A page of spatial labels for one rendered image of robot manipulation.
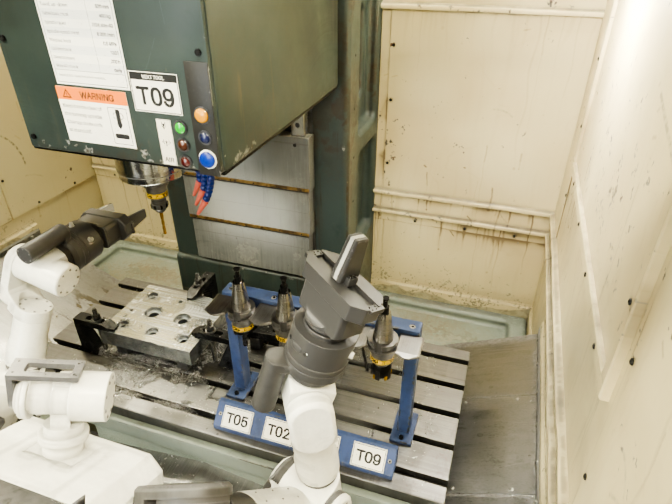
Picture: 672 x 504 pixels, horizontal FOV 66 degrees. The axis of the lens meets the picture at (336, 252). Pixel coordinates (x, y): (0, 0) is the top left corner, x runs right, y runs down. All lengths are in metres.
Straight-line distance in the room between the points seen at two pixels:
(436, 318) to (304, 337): 1.58
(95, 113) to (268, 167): 0.72
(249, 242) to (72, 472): 1.22
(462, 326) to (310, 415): 1.52
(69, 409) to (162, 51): 0.57
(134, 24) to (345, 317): 0.61
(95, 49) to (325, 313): 0.64
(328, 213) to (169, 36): 0.94
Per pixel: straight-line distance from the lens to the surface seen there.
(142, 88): 1.01
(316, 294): 0.65
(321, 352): 0.66
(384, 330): 1.07
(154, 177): 1.27
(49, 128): 1.19
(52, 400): 0.79
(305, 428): 0.74
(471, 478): 1.44
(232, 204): 1.82
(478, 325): 2.21
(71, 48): 1.08
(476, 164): 1.93
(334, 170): 1.65
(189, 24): 0.92
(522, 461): 1.45
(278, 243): 1.82
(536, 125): 1.88
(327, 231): 1.76
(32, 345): 1.18
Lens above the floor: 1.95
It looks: 32 degrees down
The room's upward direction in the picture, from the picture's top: straight up
